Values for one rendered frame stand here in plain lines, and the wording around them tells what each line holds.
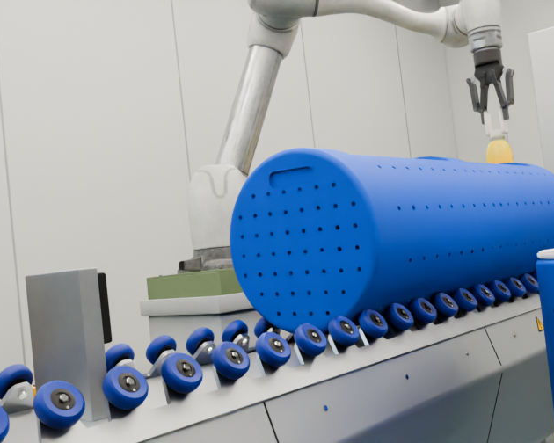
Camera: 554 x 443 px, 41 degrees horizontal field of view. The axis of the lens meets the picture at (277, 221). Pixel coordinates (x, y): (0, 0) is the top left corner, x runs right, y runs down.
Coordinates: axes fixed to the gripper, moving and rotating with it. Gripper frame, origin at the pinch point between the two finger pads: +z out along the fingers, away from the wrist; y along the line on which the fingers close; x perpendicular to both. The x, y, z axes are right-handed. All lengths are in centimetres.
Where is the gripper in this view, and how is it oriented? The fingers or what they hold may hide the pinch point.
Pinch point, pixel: (495, 122)
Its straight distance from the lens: 217.7
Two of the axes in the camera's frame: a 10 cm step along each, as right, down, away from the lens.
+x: 6.4, -0.3, 7.7
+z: 1.1, 9.9, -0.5
